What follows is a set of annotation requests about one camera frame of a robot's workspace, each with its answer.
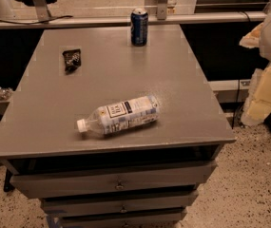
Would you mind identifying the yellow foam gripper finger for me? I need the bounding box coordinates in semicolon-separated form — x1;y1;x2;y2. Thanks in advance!
239;23;263;48
241;63;271;126

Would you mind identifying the black crumpled snack bag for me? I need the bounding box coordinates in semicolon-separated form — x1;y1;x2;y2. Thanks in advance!
62;49;81;73

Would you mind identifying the grey drawer cabinet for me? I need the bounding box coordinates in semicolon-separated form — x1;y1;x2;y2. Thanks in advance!
0;26;234;228

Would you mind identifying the blue label plastic bottle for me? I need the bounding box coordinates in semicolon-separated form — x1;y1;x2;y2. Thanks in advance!
77;95;159;135

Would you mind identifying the black hanging cable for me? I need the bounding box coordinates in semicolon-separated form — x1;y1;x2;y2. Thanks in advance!
231;79;243;130

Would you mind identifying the crumpled clear plastic wrapper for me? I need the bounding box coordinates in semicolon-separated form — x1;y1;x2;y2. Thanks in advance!
0;86;13;101

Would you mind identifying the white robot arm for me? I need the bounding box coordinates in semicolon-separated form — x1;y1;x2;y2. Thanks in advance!
239;10;271;126

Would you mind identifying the blue pepsi can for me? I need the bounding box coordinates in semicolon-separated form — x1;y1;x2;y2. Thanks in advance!
130;8;148;47

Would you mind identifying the bottom grey drawer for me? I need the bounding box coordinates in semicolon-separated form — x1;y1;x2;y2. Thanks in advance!
60;208;185;228

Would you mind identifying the top grey drawer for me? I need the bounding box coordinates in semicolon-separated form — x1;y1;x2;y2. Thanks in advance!
10;161;217;199

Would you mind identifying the horizontal metal rail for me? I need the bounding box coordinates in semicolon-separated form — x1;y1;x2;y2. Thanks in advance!
0;11;266;29

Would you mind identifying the grey drawer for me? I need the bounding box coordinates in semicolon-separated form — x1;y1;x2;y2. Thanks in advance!
60;208;185;228
42;189;198;217
10;161;217;199

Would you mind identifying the black cable on rail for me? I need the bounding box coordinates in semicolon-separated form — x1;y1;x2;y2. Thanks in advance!
0;14;74;26

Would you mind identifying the middle grey drawer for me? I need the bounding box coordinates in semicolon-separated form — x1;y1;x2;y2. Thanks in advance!
42;189;198;217

